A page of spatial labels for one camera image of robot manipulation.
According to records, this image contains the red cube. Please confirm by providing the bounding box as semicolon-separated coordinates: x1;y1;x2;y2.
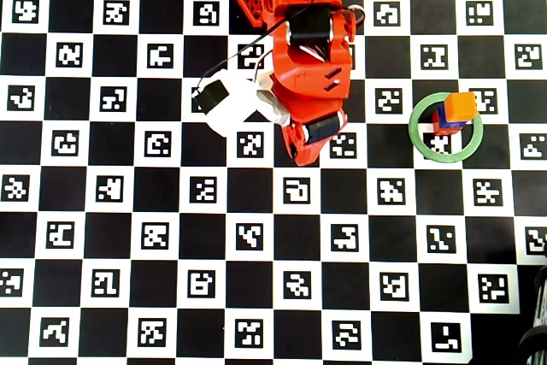
430;109;465;135

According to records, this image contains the blue cube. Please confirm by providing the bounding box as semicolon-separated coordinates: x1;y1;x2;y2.
435;103;468;130

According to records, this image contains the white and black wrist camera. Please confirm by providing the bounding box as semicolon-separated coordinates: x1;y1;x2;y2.
191;68;292;138

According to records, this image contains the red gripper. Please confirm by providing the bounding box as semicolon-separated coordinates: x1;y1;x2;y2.
270;33;356;168

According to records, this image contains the green ring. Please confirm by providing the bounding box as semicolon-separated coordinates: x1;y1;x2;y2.
408;91;485;164

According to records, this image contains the thin black camera cable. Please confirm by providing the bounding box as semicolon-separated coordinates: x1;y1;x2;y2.
191;0;321;99

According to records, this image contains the orange cube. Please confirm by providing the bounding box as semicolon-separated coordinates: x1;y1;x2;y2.
442;91;479;122

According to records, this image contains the black white marker mat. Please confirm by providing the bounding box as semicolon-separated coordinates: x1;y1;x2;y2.
0;0;547;365

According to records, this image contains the black stand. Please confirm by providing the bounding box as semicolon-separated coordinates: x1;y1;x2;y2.
519;264;547;365

